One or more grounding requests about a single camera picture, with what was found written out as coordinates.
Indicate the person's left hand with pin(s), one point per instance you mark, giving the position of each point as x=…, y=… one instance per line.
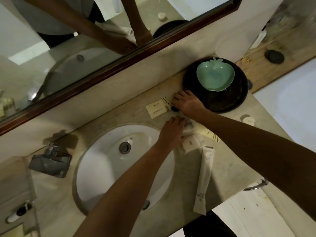
x=171, y=135

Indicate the person's right hand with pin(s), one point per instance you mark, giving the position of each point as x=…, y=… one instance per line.
x=191, y=106

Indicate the small dark toiletry bottle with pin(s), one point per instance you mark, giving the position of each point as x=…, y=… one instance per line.
x=18, y=212
x=175, y=108

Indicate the clear packet with dark comb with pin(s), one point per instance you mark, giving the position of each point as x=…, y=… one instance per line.
x=189, y=123

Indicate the small square white packet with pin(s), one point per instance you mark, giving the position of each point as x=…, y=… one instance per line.
x=190, y=143

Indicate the long white toothbrush packet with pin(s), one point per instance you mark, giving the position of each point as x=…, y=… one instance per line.
x=203, y=180

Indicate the round white soap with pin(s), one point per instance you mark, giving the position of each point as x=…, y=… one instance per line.
x=248, y=120

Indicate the transparent tray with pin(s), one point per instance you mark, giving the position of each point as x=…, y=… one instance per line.
x=12, y=185

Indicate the person's left forearm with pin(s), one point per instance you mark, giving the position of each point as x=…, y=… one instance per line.
x=118, y=194

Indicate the person's right forearm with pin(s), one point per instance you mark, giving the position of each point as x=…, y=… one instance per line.
x=259, y=150

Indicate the black round bowl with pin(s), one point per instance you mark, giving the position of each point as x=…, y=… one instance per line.
x=222, y=101

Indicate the green apple-shaped dish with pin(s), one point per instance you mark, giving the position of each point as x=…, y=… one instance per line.
x=214, y=75

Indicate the small dark knob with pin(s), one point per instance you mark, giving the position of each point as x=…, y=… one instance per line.
x=249, y=85

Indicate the white sink basin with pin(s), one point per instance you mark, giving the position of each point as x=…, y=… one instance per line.
x=98, y=170

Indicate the white hanging towel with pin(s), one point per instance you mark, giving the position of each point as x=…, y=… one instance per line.
x=242, y=29

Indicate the white bottle with black cap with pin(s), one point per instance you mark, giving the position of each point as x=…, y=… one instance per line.
x=258, y=39

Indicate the dark round stopper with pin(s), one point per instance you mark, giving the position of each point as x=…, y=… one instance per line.
x=274, y=56

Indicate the white bathtub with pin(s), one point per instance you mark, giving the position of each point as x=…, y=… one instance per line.
x=291, y=108

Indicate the brown stone bathtub ledge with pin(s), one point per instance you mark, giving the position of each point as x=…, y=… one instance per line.
x=296, y=39

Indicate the chrome square faucet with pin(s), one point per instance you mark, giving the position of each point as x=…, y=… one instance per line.
x=49, y=165

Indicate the wooden framed mirror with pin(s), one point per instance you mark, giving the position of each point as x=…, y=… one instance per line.
x=37, y=71

